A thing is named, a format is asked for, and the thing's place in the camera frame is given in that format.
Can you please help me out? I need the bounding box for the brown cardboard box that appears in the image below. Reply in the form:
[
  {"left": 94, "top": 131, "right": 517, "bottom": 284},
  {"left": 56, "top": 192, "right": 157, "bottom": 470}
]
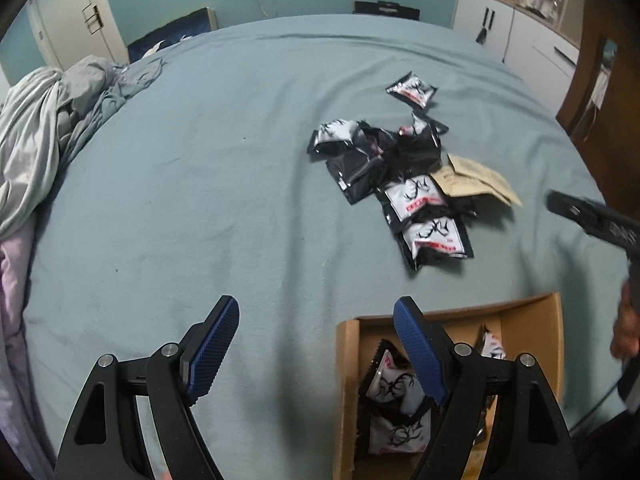
[{"left": 332, "top": 292, "right": 566, "bottom": 480}]

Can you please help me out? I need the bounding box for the black door handle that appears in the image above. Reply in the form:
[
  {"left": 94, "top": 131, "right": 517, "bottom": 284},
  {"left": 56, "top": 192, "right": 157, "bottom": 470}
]
[{"left": 82, "top": 4, "right": 106, "bottom": 36}]

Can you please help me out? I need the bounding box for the pile of black white packets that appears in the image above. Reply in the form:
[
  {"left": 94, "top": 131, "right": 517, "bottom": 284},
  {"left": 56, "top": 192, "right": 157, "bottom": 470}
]
[{"left": 307, "top": 112, "right": 476, "bottom": 271}]

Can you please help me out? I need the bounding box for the antler print snack packet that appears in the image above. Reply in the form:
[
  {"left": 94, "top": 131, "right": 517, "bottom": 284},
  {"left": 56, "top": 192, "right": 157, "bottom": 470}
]
[
  {"left": 385, "top": 71, "right": 439, "bottom": 109},
  {"left": 360, "top": 342, "right": 426, "bottom": 418},
  {"left": 357, "top": 410, "right": 436, "bottom": 456},
  {"left": 477, "top": 325, "right": 507, "bottom": 361}
]

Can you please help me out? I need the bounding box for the black hanging tool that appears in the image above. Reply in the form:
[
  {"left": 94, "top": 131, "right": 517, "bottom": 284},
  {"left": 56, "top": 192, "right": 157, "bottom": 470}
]
[{"left": 475, "top": 10, "right": 496, "bottom": 43}]

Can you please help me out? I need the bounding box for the dark blue framed painting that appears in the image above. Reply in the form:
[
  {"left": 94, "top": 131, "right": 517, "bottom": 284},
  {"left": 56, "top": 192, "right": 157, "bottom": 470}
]
[{"left": 126, "top": 7, "right": 218, "bottom": 63}]

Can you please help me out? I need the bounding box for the grey crumpled duvet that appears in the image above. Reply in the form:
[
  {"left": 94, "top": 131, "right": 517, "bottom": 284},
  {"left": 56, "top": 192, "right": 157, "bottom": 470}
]
[{"left": 0, "top": 57, "right": 131, "bottom": 238}]

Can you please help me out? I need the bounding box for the black bag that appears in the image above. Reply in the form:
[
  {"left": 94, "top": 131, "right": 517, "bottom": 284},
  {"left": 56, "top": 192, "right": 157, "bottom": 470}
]
[{"left": 354, "top": 0, "right": 420, "bottom": 22}]

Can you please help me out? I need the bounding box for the teal crumpled blanket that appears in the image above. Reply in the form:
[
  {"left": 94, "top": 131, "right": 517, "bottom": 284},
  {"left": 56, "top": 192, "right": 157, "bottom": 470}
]
[{"left": 62, "top": 57, "right": 166, "bottom": 153}]

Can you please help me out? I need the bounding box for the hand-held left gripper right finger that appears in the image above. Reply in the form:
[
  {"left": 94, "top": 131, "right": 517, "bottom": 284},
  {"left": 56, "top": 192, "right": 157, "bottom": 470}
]
[{"left": 393, "top": 296, "right": 583, "bottom": 480}]

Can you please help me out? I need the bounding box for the person's right hand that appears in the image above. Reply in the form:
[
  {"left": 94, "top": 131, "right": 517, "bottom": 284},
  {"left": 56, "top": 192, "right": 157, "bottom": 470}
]
[{"left": 611, "top": 280, "right": 640, "bottom": 361}]

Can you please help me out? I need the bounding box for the white cabinet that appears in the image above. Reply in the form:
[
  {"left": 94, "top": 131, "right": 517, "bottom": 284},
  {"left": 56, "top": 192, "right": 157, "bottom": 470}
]
[{"left": 452, "top": 0, "right": 581, "bottom": 111}]

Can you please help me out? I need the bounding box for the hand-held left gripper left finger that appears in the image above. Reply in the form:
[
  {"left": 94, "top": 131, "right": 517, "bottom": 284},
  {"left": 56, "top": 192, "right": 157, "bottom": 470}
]
[{"left": 55, "top": 296, "right": 241, "bottom": 480}]

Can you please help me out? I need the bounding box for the brown wooden chair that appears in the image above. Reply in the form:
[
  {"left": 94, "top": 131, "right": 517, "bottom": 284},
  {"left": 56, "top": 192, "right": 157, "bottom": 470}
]
[{"left": 555, "top": 0, "right": 640, "bottom": 161}]

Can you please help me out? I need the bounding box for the pink quilt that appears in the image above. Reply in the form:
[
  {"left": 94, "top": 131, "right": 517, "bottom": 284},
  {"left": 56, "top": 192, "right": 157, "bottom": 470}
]
[{"left": 0, "top": 220, "right": 56, "bottom": 480}]

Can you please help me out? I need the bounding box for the beige paper sachet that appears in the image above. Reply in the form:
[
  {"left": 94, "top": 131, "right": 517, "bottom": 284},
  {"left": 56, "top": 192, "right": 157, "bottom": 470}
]
[
  {"left": 447, "top": 152, "right": 523, "bottom": 206},
  {"left": 430, "top": 167, "right": 506, "bottom": 198}
]

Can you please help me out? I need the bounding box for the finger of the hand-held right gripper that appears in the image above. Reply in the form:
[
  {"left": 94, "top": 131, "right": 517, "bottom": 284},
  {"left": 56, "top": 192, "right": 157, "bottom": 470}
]
[{"left": 546, "top": 190, "right": 607, "bottom": 236}]

